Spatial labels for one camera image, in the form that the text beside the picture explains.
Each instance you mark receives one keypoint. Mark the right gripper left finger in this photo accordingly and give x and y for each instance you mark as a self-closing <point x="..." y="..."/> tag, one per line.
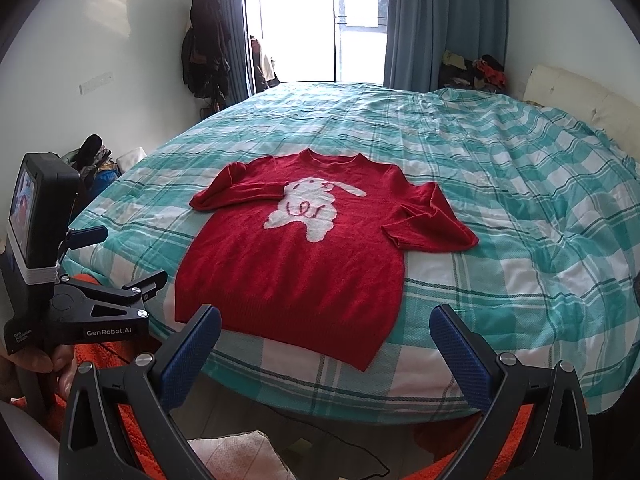
<point x="94" y="443"/>

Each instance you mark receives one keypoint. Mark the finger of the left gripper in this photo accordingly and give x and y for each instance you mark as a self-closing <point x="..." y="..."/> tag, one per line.
<point x="76" y="239"/>
<point x="142" y="282"/>

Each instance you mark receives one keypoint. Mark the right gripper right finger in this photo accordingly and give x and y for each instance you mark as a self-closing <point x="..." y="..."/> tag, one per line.
<point x="556" y="443"/>

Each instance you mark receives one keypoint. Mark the red sweater with white rabbit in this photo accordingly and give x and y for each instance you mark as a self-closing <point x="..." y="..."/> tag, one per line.
<point x="309" y="250"/>

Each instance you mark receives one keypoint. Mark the clothes pile on nightstand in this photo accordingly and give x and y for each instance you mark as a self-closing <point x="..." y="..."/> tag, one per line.
<point x="96" y="166"/>

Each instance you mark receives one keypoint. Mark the clothes pile by headboard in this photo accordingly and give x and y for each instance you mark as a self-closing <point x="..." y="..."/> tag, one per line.
<point x="483" y="74"/>

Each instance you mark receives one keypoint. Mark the person's left hand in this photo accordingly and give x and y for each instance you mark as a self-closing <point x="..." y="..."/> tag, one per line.
<point x="61" y="364"/>

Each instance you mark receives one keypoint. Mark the orange fleece trousers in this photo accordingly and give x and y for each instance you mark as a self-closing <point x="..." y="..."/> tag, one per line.
<point x="110" y="354"/>

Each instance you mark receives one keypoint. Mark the pink towel on floor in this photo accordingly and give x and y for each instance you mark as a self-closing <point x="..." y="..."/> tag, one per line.
<point x="246" y="456"/>

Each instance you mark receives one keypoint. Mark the dark coats on rack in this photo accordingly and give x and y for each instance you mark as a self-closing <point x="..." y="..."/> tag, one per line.
<point x="204" y="56"/>

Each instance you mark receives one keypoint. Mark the blue left curtain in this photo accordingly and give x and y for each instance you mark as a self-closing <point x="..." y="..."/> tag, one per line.
<point x="240" y="59"/>

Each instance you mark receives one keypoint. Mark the blue curtain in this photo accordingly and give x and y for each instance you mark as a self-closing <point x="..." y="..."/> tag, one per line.
<point x="240" y="59"/>
<point x="419" y="32"/>

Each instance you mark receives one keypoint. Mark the blue right curtain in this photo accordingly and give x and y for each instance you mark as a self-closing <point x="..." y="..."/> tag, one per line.
<point x="419" y="32"/>

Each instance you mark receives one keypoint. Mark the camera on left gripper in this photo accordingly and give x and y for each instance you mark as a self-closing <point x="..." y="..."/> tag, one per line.
<point x="44" y="195"/>

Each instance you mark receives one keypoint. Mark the white wall cable cover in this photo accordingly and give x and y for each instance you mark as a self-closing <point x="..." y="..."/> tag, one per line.
<point x="96" y="83"/>

